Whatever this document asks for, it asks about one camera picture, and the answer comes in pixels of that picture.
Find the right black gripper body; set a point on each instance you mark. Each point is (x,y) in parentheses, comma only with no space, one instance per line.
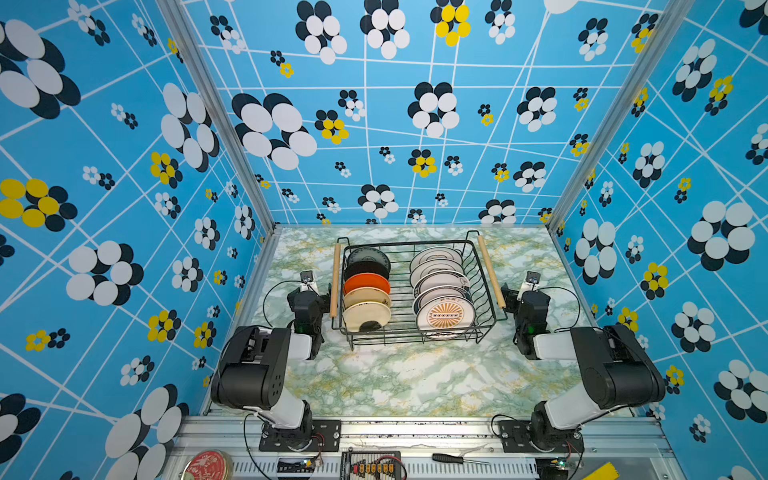
(513,307)

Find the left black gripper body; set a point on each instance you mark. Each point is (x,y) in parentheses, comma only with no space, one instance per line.
(323,307)

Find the orange sunburst plate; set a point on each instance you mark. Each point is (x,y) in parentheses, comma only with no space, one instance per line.
(446,318)

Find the black wire dish rack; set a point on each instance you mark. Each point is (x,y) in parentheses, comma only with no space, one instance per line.
(402,328)

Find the green red rim plate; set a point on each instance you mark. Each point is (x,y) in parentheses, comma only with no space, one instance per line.
(438,292)
(441,279)

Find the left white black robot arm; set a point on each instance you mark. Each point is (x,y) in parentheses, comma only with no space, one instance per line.
(251,372)

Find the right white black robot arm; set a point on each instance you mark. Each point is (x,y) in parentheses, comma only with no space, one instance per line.
(615,371)

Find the cream plate with flower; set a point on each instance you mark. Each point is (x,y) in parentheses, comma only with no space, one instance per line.
(366,316)

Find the beige plate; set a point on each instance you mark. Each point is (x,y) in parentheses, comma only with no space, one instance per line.
(366,294)

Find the black plate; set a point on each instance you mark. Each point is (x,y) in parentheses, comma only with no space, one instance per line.
(365,266)

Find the white plate with emblem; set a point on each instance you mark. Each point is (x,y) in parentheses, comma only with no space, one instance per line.
(431,266)

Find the rear white plate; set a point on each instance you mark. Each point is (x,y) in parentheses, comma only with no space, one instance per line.
(435,253)

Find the small circuit board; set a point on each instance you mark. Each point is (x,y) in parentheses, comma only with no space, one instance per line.
(296,466)

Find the black terminal block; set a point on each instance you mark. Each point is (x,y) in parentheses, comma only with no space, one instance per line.
(373,465)

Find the black screwdriver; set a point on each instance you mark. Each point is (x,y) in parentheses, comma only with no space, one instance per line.
(454,459)

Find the yellow paper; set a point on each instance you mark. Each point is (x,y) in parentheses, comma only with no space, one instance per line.
(606,471)

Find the red round tin lid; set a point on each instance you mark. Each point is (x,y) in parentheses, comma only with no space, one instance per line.
(208,465)

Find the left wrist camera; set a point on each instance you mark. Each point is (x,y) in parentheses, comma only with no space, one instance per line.
(307,281)

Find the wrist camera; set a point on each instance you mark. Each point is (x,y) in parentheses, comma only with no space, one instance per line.
(531,281)
(307,281)

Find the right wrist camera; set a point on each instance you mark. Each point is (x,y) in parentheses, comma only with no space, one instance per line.
(531,281)

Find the right wooden rack handle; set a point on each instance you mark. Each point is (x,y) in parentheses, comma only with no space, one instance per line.
(500,300)

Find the wooden rack handle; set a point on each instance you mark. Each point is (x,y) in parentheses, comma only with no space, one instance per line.
(335,285)
(500,300)

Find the left wooden rack handle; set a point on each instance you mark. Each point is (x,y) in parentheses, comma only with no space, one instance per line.
(335,285)

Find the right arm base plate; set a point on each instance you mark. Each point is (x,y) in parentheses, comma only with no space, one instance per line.
(522,437)

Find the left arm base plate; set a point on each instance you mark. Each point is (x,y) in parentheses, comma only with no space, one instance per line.
(322,435)

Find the aluminium frame rail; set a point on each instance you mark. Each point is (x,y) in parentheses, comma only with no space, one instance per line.
(635,446)

